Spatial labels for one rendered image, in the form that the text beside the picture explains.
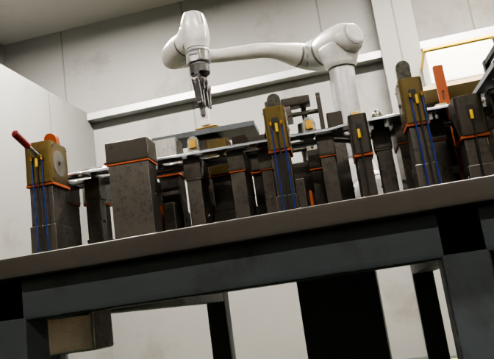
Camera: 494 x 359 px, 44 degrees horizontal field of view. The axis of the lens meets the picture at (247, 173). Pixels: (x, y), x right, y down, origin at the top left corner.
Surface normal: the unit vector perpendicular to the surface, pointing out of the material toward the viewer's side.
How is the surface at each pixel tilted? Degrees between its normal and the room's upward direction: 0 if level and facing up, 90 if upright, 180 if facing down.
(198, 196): 90
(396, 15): 90
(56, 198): 90
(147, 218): 90
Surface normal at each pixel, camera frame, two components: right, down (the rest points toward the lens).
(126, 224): -0.15, -0.18
